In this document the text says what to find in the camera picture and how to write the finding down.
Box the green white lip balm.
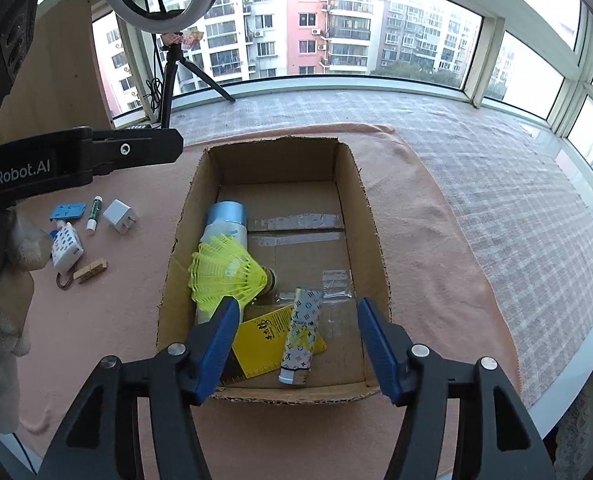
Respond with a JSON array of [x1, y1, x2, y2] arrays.
[[86, 196, 102, 234]]

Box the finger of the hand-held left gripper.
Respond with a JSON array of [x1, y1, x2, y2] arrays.
[[78, 127, 184, 182]]

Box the wooden clothespin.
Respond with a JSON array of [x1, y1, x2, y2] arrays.
[[73, 257, 108, 284]]

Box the blue white lotion tube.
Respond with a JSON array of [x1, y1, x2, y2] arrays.
[[194, 201, 250, 326]]

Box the patterned lighter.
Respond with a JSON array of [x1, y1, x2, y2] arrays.
[[279, 287, 323, 386]]

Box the patterned tissue pack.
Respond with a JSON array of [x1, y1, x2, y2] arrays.
[[51, 222, 84, 270]]

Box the person's left hand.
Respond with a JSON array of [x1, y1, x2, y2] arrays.
[[0, 208, 53, 357]]

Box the black tripod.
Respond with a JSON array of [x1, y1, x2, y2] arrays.
[[146, 30, 236, 131]]

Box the white wall charger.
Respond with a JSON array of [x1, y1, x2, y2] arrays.
[[102, 199, 138, 236]]

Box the large wooden board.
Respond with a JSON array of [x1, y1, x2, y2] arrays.
[[0, 0, 116, 148]]

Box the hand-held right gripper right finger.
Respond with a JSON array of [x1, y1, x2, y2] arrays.
[[356, 297, 557, 480]]

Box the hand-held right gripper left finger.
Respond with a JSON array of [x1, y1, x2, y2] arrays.
[[36, 296, 241, 480]]

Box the cardboard box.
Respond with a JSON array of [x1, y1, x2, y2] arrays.
[[156, 135, 392, 403]]

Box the blue plastic case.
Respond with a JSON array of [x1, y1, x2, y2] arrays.
[[49, 202, 88, 222]]

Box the yellow shuttlecock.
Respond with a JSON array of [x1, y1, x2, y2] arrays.
[[188, 234, 278, 313]]

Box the black tangled cables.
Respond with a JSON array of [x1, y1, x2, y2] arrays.
[[144, 77, 164, 126]]

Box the yellow card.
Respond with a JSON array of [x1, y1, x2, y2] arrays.
[[224, 305, 328, 380]]

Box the white window frame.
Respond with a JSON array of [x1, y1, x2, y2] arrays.
[[31, 0, 593, 196]]

